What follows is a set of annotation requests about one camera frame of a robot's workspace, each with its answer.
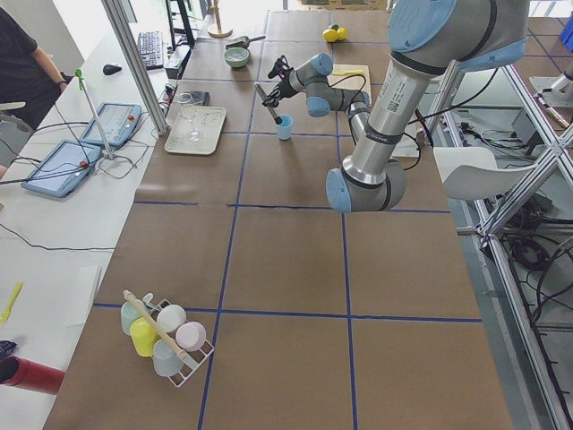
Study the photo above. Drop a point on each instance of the black computer mouse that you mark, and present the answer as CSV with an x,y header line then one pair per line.
x,y
110,69

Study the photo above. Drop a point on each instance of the pink plastic cup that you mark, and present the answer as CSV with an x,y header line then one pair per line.
x,y
191,336

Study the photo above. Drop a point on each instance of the wooden cutting board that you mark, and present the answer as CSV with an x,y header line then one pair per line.
x,y
353,82

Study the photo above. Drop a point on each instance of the yellow plastic cup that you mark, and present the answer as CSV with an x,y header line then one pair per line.
x,y
143,337

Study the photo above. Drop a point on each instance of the white plastic chair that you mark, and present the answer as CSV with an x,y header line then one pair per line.
x,y
472,173

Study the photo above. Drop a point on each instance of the blue teach pendant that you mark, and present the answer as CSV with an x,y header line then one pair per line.
x,y
119,122
63,169

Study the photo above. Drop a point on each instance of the red cylinder bottle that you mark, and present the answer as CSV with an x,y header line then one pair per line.
x,y
28,375

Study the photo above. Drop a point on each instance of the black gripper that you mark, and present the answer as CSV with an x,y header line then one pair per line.
x,y
282,85

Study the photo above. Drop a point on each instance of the white plastic cup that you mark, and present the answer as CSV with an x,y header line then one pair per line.
x,y
171,317

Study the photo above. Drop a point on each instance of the green-tipped metal stand rod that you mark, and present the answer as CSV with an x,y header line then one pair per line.
x,y
109,152

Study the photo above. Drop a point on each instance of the seated person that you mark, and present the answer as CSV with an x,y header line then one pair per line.
x,y
28,74

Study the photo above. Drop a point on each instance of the black keyboard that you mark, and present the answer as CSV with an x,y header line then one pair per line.
x,y
150,46

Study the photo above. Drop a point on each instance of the steel muddler stick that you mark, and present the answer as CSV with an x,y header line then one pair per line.
x,y
267,103

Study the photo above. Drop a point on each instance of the yellow spatula on desk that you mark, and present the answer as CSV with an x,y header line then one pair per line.
x,y
6,312

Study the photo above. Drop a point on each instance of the blue teach pendant far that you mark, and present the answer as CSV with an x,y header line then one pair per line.
x,y
119,122

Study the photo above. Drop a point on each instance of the yellow plastic knife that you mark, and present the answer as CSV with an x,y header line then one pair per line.
x,y
348,72

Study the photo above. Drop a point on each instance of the green bowl of ice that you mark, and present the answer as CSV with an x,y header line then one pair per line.
x,y
237,57

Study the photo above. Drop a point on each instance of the clear wine glass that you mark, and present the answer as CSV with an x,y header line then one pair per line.
x,y
188,112

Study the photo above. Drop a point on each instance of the whole yellow lemon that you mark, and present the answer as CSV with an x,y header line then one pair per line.
x,y
334,34

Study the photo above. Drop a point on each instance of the green plastic cup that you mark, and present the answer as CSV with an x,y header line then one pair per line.
x,y
128,314

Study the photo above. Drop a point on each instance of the light blue cup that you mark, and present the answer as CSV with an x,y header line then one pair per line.
x,y
284,127

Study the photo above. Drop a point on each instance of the white wire cup rack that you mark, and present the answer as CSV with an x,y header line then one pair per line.
x,y
195,360

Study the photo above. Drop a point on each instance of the aluminium frame post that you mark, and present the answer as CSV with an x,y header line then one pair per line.
x,y
118,20

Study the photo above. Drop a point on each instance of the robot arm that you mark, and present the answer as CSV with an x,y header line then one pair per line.
x,y
424,37

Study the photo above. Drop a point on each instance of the blue teach pendant near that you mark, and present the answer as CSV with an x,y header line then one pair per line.
x,y
63,169

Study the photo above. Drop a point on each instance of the wooden mug tree stand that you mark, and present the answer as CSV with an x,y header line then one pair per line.
x,y
217,30

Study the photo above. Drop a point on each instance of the cream bear tray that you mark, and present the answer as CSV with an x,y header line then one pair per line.
x,y
209,120

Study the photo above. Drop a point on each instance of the grey-blue plastic cup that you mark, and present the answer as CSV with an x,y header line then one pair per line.
x,y
164,359

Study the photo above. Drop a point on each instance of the steel ice scoop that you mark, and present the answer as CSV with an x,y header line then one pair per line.
x,y
243,41

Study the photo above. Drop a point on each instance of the wooden rack handle rod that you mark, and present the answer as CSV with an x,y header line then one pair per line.
x,y
132,299

